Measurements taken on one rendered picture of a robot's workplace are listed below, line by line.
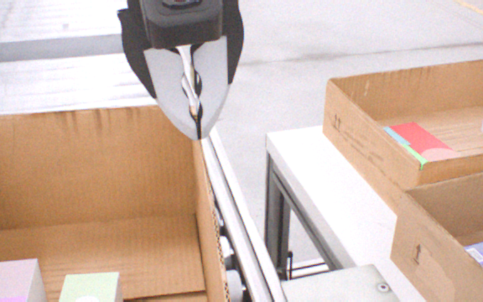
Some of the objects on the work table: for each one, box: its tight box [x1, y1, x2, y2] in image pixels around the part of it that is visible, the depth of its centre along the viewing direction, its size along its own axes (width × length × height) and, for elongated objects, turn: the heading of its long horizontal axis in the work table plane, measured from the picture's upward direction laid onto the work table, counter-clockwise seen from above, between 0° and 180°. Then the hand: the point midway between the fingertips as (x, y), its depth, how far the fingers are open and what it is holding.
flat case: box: [382, 122, 463, 169], centre depth 85 cm, size 14×19×2 cm
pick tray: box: [322, 55, 483, 216], centre depth 86 cm, size 28×38×10 cm
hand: (198, 129), depth 45 cm, fingers closed
